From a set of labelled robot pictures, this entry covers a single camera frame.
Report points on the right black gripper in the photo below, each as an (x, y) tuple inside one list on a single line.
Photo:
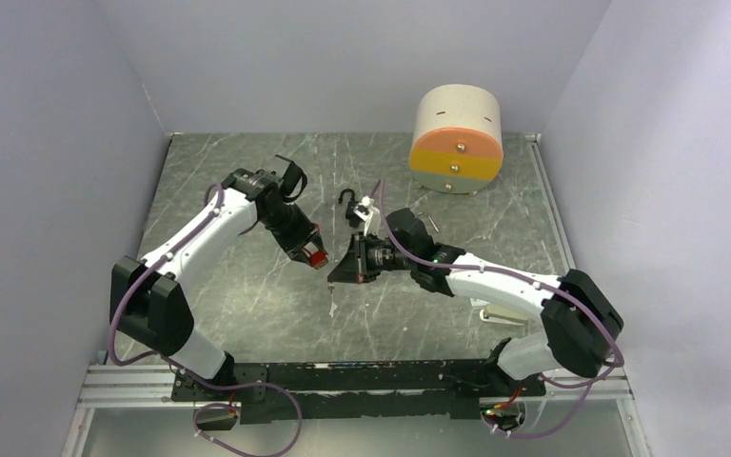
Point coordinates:
[(354, 267)]

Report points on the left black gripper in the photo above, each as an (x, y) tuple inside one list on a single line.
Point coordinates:
[(296, 243)]

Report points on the red cable lock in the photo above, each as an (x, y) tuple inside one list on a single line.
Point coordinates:
[(317, 259)]

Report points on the black padlock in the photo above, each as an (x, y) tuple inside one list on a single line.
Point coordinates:
[(348, 202)]

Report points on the brass padlock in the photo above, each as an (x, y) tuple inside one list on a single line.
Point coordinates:
[(429, 219)]

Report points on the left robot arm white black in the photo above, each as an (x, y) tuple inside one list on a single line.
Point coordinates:
[(148, 296)]

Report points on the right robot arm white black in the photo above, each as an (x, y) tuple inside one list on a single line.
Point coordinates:
[(579, 325)]

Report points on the beige white stapler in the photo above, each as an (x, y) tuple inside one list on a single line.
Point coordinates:
[(499, 315)]

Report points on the cylindrical drawer box orange yellow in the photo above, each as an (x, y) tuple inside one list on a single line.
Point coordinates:
[(457, 145)]

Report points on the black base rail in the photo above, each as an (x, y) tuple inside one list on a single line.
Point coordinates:
[(456, 388)]

